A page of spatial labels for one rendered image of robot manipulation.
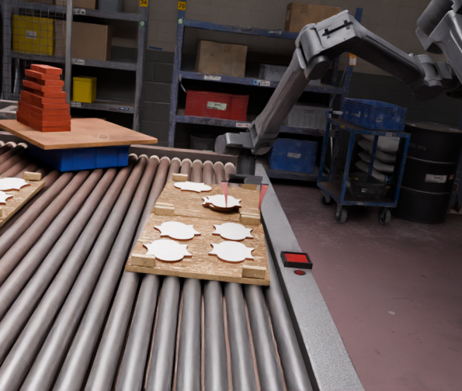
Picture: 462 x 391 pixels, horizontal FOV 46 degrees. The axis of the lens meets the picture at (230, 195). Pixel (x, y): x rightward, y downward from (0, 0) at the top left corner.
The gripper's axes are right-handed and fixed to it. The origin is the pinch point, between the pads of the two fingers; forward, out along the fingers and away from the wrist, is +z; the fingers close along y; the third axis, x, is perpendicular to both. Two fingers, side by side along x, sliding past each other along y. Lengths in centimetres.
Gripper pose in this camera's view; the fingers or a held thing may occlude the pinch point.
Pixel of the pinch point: (242, 205)
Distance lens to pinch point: 164.2
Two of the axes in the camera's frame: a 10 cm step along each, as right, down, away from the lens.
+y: 10.0, 0.8, 0.1
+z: -0.8, 10.0, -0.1
